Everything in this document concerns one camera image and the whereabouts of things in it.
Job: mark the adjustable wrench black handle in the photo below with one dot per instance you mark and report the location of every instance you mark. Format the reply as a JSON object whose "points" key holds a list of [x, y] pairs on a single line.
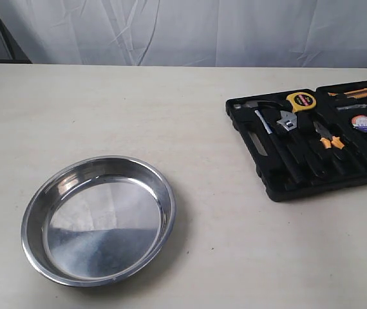
{"points": [[288, 122]]}

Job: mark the black plastic tool case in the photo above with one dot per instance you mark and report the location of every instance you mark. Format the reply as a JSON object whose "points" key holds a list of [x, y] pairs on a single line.
{"points": [[323, 172]]}

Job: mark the round stainless steel tray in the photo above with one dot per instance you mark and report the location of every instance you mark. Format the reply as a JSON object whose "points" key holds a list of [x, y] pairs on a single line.
{"points": [[98, 221]]}

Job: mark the white backdrop curtain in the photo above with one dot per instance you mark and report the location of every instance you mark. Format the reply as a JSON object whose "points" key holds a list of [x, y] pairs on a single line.
{"points": [[292, 33]]}

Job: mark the yellow tape measure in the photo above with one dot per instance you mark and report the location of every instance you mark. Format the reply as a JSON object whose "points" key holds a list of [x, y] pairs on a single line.
{"points": [[301, 101]]}

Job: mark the electrical tape roll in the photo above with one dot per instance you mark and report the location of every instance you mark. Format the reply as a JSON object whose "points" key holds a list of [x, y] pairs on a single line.
{"points": [[359, 122]]}

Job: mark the small screwdriver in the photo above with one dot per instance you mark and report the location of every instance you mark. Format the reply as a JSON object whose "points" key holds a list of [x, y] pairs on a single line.
{"points": [[353, 106]]}

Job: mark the yellow utility knife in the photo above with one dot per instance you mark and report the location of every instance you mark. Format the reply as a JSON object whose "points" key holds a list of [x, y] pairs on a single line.
{"points": [[357, 94]]}

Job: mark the claw hammer black handle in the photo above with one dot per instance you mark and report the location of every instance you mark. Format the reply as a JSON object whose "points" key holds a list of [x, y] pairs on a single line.
{"points": [[254, 104]]}

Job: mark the pliers yellow black handles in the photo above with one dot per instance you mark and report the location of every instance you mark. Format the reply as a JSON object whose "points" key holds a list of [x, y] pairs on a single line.
{"points": [[330, 142]]}

